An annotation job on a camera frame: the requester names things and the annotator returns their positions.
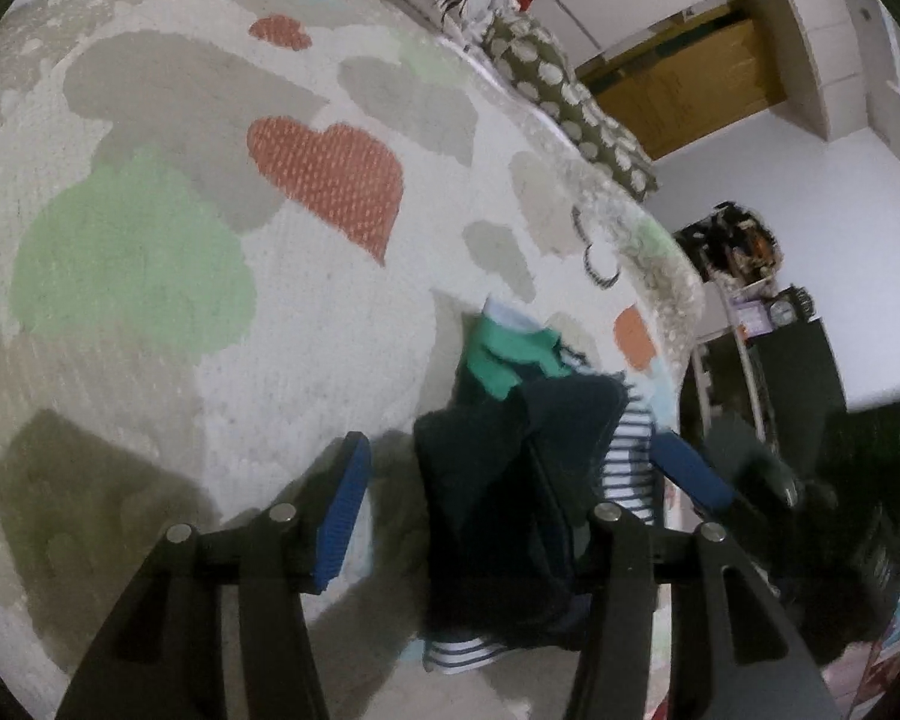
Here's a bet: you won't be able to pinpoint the dark striped pants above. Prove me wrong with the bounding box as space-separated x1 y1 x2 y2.
413 299 660 674

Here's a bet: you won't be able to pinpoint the white shelf cabinet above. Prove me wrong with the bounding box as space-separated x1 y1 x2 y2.
691 277 767 440

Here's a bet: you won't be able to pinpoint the desk clock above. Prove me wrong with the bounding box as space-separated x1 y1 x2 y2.
769 284 816 328

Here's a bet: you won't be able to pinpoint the cluttered shoe rack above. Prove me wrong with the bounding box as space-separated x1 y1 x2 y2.
673 202 784 286

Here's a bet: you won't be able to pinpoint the wooden door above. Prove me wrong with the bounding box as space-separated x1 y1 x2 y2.
582 0 787 160

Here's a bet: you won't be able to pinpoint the olive dotted pillow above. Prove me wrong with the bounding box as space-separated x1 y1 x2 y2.
482 11 658 202

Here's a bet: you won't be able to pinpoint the heart pattern quilt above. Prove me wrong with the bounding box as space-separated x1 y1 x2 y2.
0 0 702 718

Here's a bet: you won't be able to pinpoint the small picture frame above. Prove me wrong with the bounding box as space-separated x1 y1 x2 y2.
733 299 774 338

